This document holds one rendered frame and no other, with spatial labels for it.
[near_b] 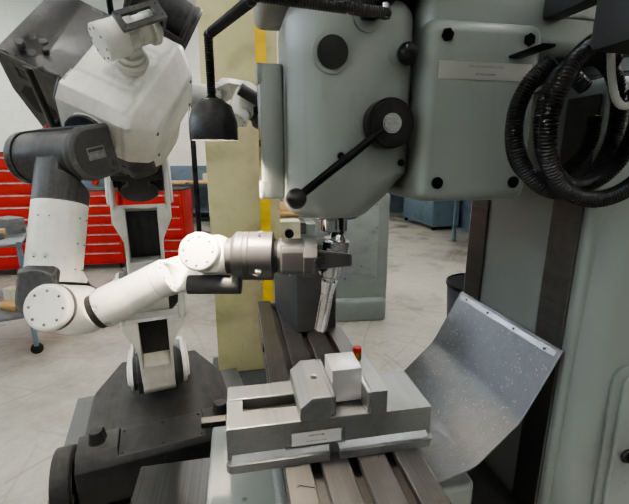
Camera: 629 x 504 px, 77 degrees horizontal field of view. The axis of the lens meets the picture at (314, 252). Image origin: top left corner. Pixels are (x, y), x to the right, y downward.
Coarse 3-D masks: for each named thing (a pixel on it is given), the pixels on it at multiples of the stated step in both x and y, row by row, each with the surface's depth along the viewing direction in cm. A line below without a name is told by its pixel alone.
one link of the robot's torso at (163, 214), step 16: (112, 192) 109; (112, 208) 109; (128, 208) 111; (144, 208) 113; (160, 208) 114; (128, 224) 115; (144, 224) 116; (160, 224) 114; (128, 240) 114; (144, 240) 118; (160, 240) 114; (128, 256) 112; (144, 256) 119; (160, 256) 119; (128, 272) 113; (160, 304) 119
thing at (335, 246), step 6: (324, 240) 71; (330, 240) 70; (348, 240) 72; (324, 246) 71; (330, 246) 70; (336, 246) 70; (342, 246) 70; (348, 246) 71; (342, 252) 70; (324, 270) 71; (330, 270) 71; (336, 270) 71; (342, 270) 72
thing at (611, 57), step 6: (606, 54) 46; (612, 54) 46; (612, 60) 46; (612, 66) 46; (612, 72) 46; (612, 78) 47; (612, 84) 47; (612, 90) 47; (618, 90) 47; (612, 96) 47; (618, 96) 47; (618, 102) 48; (624, 102) 48; (618, 108) 48; (624, 108) 48
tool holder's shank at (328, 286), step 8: (328, 280) 73; (336, 280) 74; (328, 288) 73; (320, 296) 74; (328, 296) 74; (320, 304) 75; (328, 304) 74; (320, 312) 75; (328, 312) 75; (320, 320) 75; (328, 320) 76; (320, 328) 75
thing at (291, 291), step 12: (276, 276) 126; (288, 276) 114; (300, 276) 108; (276, 288) 127; (288, 288) 115; (300, 288) 108; (312, 288) 110; (276, 300) 128; (288, 300) 116; (300, 300) 109; (312, 300) 111; (288, 312) 117; (300, 312) 110; (312, 312) 111; (300, 324) 111; (312, 324) 112
